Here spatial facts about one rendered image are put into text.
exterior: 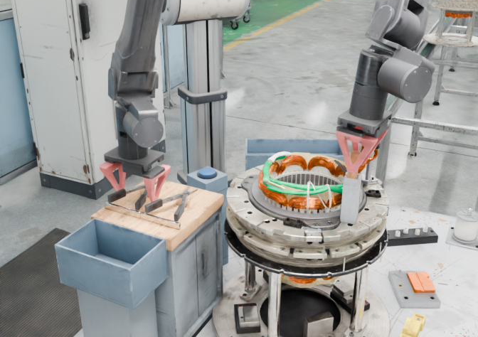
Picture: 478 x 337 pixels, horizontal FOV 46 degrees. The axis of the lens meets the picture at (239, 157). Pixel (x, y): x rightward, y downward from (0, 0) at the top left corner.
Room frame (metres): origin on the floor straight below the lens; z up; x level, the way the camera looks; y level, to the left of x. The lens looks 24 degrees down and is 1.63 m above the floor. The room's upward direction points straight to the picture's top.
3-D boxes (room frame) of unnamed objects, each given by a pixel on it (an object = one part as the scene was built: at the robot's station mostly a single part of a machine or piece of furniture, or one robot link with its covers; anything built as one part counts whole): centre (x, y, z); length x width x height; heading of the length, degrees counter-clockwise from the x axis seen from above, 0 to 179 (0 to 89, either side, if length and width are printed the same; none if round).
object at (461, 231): (1.32, -0.62, 0.82); 0.06 x 0.06 x 0.06
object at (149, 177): (0.99, 0.18, 1.13); 0.07 x 0.07 x 0.09; 63
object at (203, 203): (1.00, 0.16, 1.05); 0.20 x 0.19 x 0.02; 153
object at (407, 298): (1.09, -0.41, 0.79); 0.12 x 0.09 x 0.02; 0
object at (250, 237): (0.88, -0.05, 1.05); 0.09 x 0.04 x 0.01; 67
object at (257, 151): (1.30, -0.14, 0.92); 0.25 x 0.11 x 0.28; 89
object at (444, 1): (3.71, -1.42, 0.94); 0.39 x 0.39 x 0.30
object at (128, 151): (1.00, 0.20, 1.20); 0.10 x 0.07 x 0.07; 63
